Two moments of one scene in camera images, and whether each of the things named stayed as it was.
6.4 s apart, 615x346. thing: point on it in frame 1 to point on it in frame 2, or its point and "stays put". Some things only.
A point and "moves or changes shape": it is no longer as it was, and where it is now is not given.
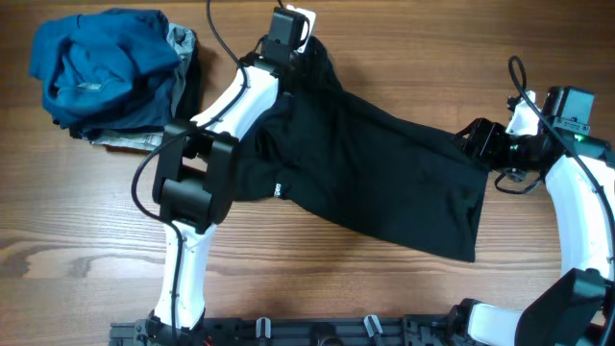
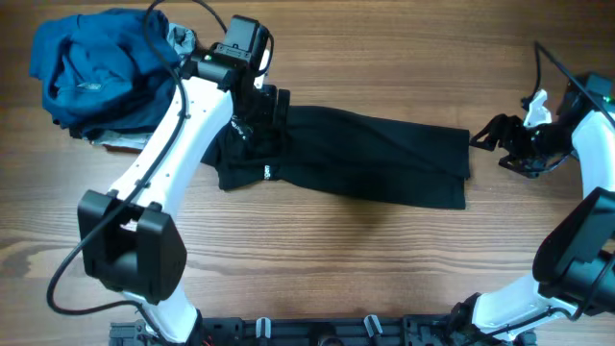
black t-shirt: (375, 166) moves or changes shape
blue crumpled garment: (108, 67) stays put
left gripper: (311, 59) to (266, 114)
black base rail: (404, 330) stays put
